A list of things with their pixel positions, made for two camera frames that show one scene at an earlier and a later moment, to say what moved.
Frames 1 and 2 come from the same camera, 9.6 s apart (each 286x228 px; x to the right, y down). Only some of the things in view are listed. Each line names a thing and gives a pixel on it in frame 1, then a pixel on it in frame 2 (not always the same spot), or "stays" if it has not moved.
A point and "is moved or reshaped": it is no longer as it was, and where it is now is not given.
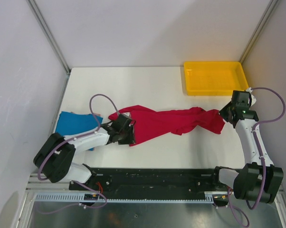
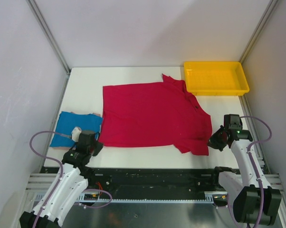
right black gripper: (222, 112) -> (213, 142)
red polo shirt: (151, 124) is moved or reshaped
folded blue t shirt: (68, 123) stays
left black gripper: (130, 139) -> (99, 146)
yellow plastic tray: (214, 79) stays
